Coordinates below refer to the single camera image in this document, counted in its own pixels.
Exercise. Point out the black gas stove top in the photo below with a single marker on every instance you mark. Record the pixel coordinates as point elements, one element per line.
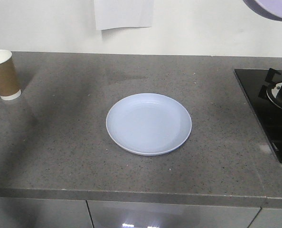
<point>268,115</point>

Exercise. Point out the gas burner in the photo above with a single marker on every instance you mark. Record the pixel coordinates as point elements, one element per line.
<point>272,92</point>

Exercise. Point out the purple plastic bowl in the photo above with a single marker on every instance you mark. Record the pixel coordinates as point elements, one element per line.
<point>270,9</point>

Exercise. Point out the white paper sheet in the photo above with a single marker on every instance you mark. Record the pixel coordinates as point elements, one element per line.
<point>113,14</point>

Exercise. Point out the brown paper cup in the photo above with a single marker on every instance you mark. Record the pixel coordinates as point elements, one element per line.
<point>10,88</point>

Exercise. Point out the grey lower cabinet door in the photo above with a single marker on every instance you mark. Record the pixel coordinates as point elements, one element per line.
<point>114,214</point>
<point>43,213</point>
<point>267,218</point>

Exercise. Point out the light blue plate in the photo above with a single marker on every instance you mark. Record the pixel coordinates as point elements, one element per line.
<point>148,124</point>

